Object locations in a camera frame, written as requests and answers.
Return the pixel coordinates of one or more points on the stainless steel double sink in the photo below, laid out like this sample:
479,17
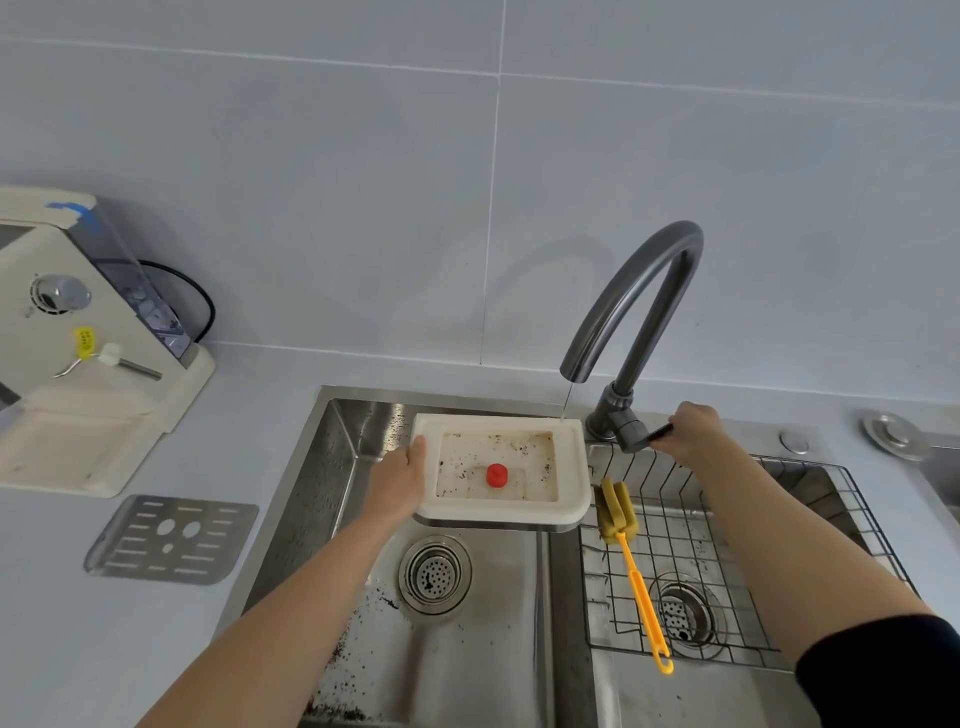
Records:
480,622

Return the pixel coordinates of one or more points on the white drip tray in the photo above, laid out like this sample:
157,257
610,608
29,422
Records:
501,471

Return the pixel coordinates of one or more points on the red float cap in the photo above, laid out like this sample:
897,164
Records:
496,475

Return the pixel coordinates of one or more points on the yellow tag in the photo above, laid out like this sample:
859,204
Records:
85,343

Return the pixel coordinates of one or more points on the small round sink button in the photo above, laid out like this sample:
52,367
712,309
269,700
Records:
793,442

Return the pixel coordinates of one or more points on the yellow sponge bottle brush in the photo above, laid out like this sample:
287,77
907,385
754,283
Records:
634,570

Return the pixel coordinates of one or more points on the person's right forearm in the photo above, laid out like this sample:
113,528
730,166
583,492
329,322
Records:
787,540

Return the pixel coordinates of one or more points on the cream coffee machine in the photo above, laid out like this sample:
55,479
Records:
82,345

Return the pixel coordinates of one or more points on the round sink drain strainer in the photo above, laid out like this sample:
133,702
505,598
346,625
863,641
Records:
686,613
434,575

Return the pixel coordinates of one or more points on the round metal countertop cap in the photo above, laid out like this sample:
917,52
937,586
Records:
895,436

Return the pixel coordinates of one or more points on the dark grey curved faucet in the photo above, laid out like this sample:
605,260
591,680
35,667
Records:
637,322

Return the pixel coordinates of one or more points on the black sleeve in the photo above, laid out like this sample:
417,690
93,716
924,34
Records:
885,671

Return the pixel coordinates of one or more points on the person's left forearm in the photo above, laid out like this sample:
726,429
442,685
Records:
300,607

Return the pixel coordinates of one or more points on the person's left thumb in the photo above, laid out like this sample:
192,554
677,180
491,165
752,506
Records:
417,457

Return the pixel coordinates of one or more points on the person's right hand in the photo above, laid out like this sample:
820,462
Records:
694,433

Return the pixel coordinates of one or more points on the person's left hand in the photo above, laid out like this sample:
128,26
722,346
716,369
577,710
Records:
397,484

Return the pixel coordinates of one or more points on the perforated metal drip grate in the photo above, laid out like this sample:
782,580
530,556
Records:
171,538

